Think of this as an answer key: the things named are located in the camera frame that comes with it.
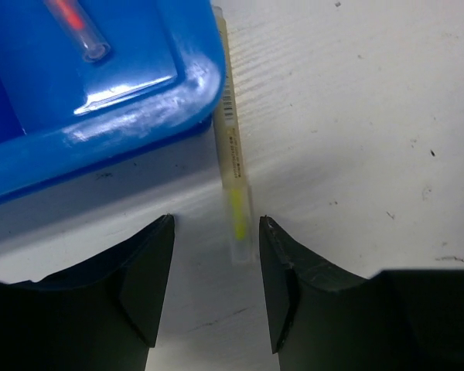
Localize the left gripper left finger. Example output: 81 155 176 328
0 215 175 370

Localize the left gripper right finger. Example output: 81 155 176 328
259 216 464 370

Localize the thin yellow highlighter pen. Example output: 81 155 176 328
213 5 255 264

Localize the blue compartment tray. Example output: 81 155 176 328
0 1 226 204

